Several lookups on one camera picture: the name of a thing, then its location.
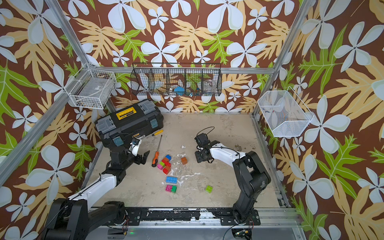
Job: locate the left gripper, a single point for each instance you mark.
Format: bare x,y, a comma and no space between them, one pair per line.
139,158

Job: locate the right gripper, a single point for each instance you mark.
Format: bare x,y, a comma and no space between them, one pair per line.
198,158

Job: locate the red long lego brick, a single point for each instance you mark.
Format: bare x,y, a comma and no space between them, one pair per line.
166,170

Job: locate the lime green lego brick front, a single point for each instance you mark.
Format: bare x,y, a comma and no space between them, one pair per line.
209,189

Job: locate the red square lego brick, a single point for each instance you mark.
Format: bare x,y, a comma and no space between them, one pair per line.
167,163

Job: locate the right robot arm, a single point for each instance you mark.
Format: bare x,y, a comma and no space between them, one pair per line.
251,174

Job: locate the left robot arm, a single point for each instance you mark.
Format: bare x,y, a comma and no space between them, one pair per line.
73,218

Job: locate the light blue long lego brick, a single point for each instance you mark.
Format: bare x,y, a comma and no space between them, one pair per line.
171,180

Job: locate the magenta lego brick front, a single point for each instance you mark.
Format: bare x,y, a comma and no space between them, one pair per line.
169,188

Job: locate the black deli toolbox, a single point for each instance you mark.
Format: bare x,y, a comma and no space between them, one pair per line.
136,121

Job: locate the orange black handled screwdriver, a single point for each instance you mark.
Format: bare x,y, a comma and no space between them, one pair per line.
156,157

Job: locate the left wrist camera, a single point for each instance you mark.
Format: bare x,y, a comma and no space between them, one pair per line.
135,145

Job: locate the small yellow handled screwdriver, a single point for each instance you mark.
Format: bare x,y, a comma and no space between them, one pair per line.
158,132

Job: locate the black wire basket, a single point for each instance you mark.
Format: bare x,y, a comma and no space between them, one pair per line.
198,79

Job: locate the white wire basket left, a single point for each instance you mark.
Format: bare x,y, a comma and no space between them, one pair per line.
91,87

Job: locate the white wire basket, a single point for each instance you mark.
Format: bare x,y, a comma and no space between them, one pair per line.
285,113
91,87

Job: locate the white wire basket right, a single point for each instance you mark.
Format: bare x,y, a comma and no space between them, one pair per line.
285,113

